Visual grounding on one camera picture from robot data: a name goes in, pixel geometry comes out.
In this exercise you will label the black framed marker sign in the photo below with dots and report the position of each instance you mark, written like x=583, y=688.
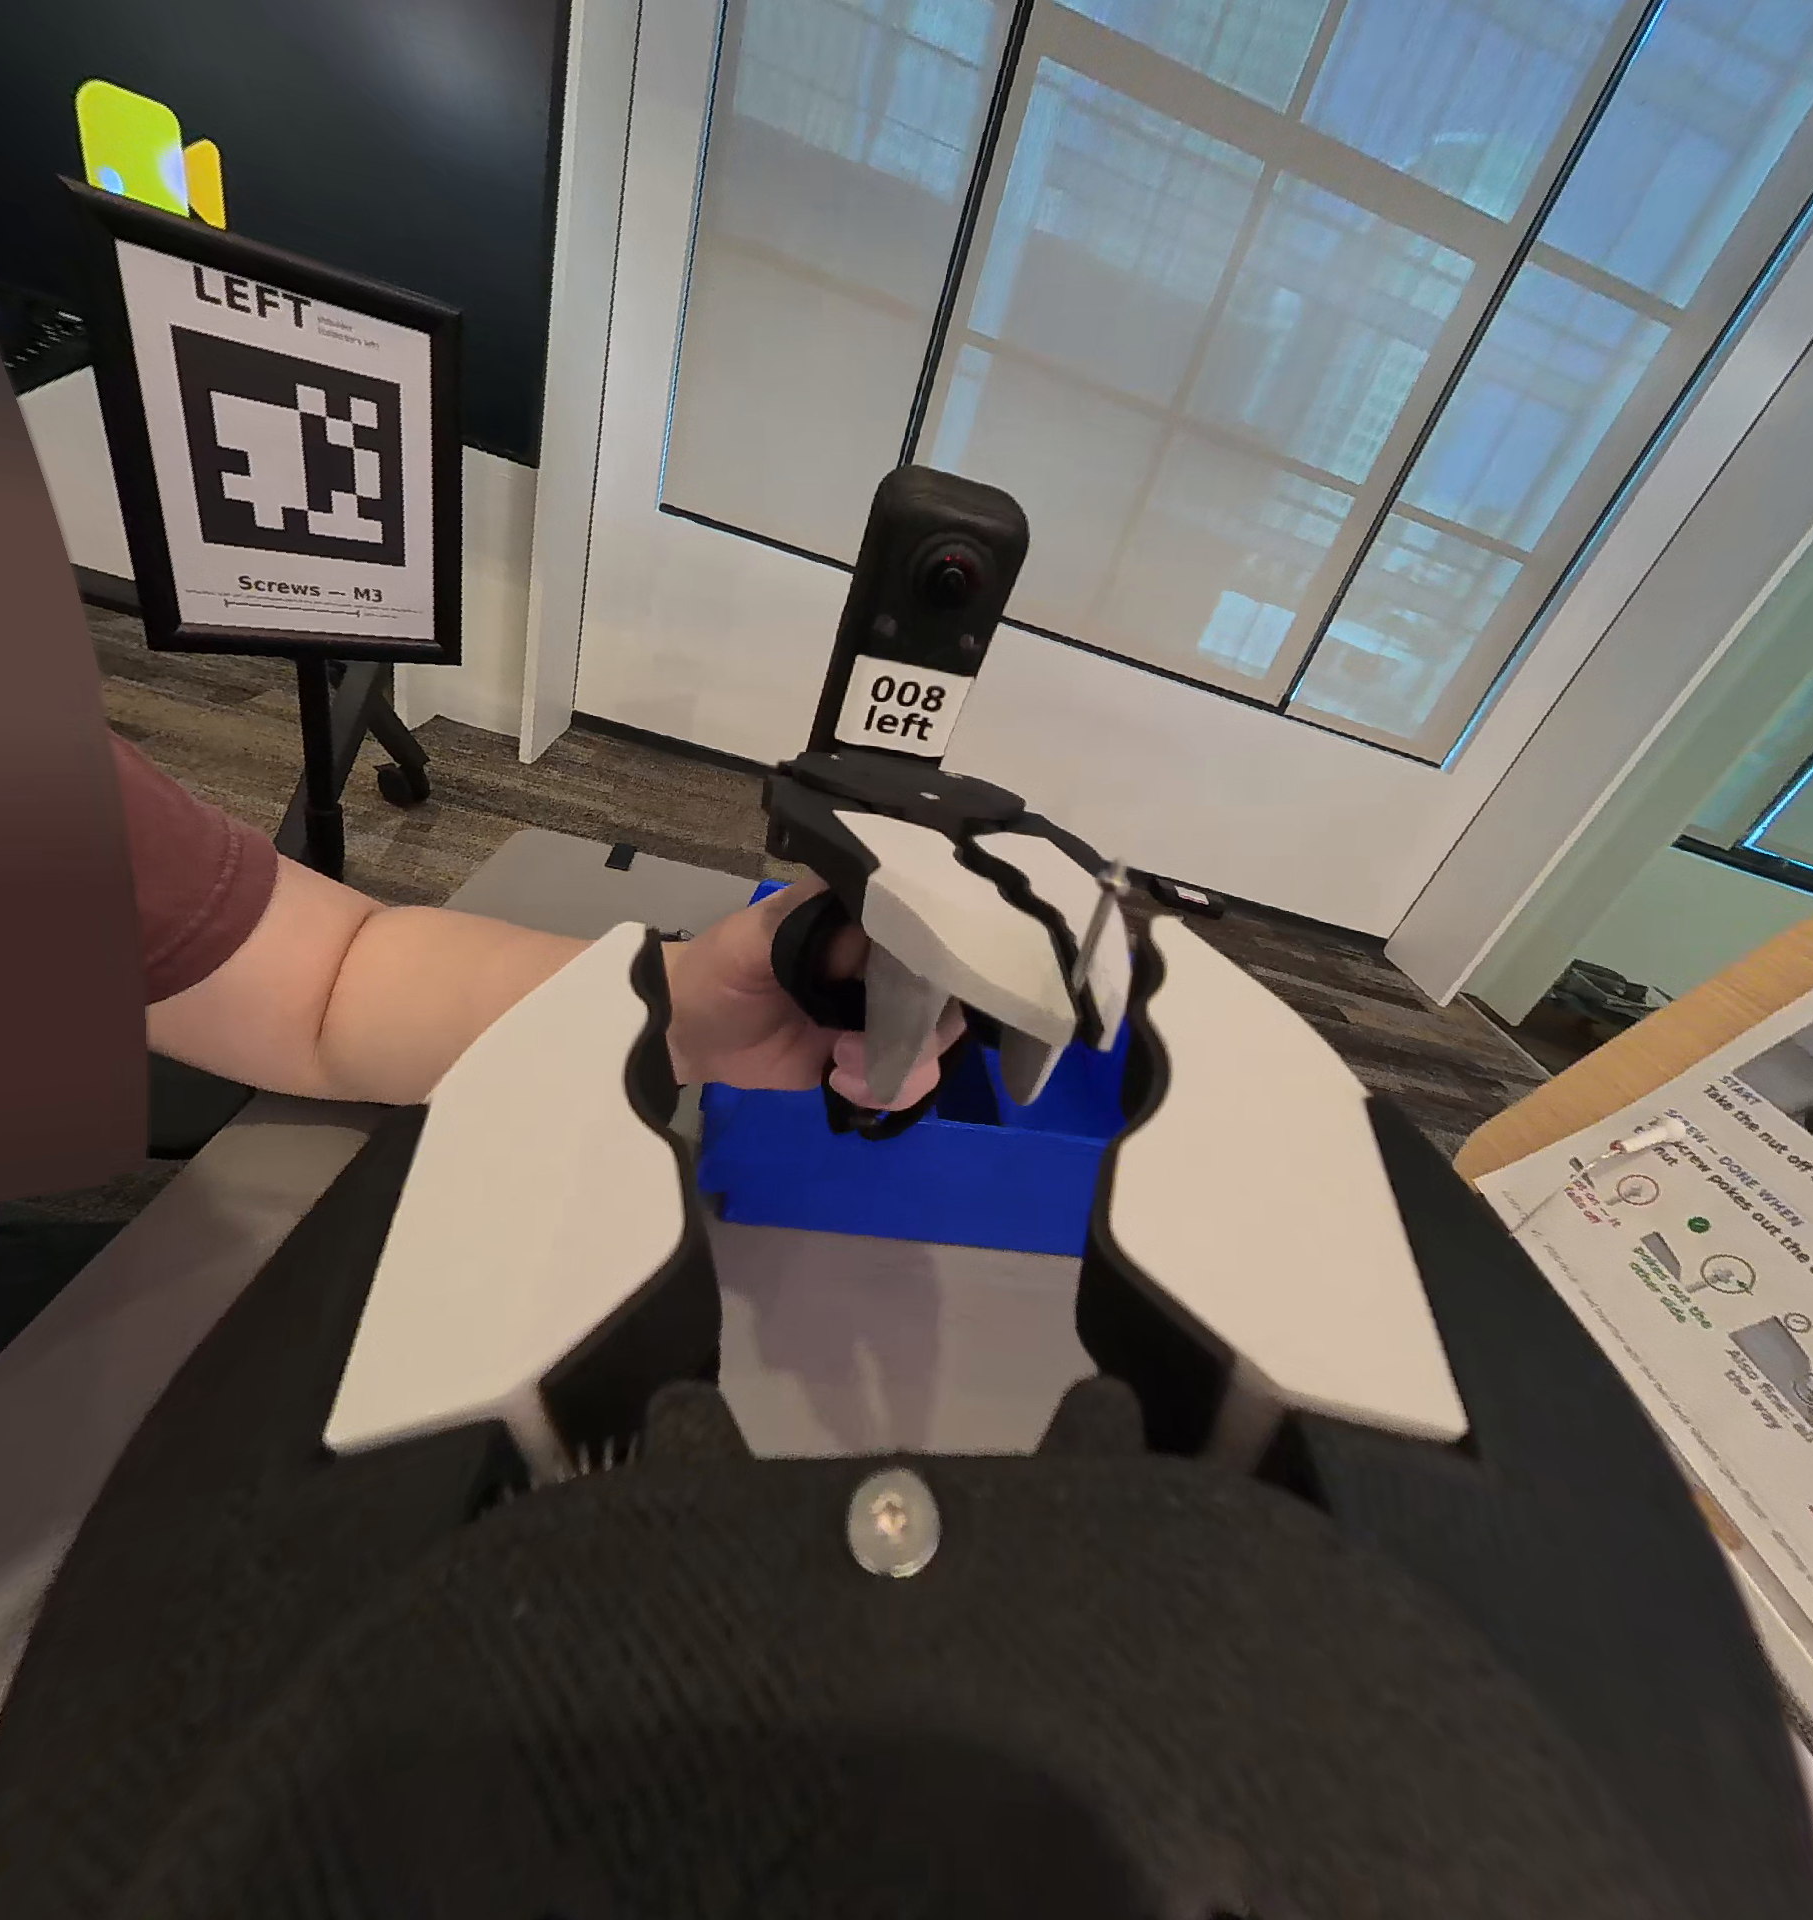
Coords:
x=293, y=433

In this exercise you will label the black easel stand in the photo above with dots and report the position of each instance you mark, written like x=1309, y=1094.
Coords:
x=328, y=765

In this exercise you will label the large black wall screen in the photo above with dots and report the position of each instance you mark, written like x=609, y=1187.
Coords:
x=395, y=150

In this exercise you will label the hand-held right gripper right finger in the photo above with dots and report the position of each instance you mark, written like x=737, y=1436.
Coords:
x=1280, y=1201

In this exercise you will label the black flat remote device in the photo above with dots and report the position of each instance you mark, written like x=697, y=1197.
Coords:
x=1188, y=902

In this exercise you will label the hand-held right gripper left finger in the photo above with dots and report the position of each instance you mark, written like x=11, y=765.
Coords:
x=533, y=1201

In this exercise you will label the printed instruction sheet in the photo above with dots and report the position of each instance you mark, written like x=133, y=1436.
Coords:
x=1748, y=1304

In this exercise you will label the black armrest desk chair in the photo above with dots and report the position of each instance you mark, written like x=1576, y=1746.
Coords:
x=38, y=1290

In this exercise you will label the long metal bolt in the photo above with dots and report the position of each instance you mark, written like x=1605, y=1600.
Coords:
x=1102, y=913

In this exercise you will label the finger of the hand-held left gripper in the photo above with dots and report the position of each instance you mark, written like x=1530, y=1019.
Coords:
x=953, y=929
x=1110, y=996

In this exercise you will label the large paned window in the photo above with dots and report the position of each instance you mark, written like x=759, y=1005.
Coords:
x=1220, y=301

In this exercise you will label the yellow camera sticker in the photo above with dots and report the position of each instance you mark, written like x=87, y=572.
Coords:
x=135, y=150

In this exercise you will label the person's left forearm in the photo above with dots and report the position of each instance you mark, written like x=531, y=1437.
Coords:
x=427, y=990

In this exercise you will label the blue divided plastic bin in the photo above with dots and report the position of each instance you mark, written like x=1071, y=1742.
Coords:
x=921, y=1186

